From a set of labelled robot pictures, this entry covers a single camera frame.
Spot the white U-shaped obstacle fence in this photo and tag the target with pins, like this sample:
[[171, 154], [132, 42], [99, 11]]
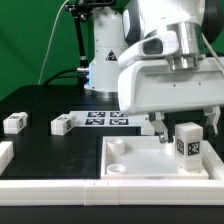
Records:
[[120, 192]]

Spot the white fiducial marker sheet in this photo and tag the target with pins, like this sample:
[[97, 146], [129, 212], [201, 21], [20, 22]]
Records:
[[107, 119]]

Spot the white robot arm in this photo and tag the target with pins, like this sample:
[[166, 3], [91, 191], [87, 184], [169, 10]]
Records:
[[158, 59]]

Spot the white square tabletop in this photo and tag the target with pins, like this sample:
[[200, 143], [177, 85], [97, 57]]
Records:
[[142, 157]]

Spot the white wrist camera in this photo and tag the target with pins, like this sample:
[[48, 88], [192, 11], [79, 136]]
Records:
[[159, 46]]

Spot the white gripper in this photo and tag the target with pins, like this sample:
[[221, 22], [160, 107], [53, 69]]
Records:
[[150, 86]]

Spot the black camera stand pole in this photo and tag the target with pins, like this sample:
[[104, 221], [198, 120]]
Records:
[[81, 11]]

